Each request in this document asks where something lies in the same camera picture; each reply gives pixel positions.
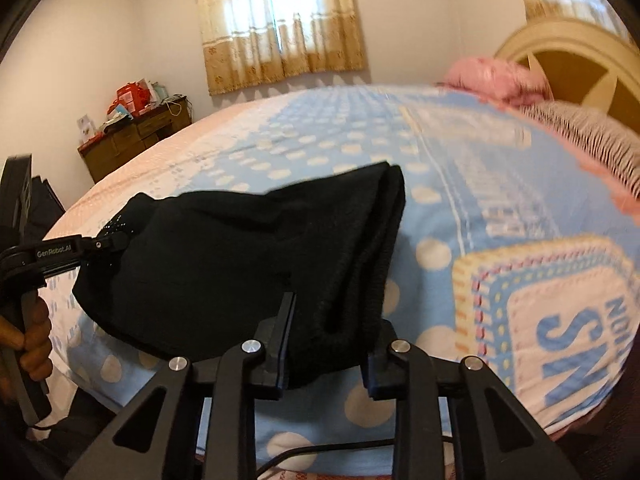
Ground person's left hand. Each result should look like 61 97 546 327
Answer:
0 292 54 386

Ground black pants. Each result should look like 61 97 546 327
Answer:
72 161 406 390

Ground black folding chair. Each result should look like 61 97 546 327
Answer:
20 175 67 242

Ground brown wooden desk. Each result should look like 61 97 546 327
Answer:
77 95 194 185

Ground pile of red bags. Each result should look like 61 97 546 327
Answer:
102 78 174 123

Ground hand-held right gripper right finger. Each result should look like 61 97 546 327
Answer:
364 317 581 480

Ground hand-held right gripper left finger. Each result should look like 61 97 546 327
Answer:
65 291 297 480

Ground cream wooden headboard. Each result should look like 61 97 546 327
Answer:
492 17 640 137

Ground pink pillow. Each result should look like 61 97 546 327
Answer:
434 56 552 109

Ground bed with printed sheet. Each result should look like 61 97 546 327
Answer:
45 82 640 478

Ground striped pillow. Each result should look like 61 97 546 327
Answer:
520 100 640 202

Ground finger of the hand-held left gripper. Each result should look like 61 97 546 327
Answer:
0 232 133 286

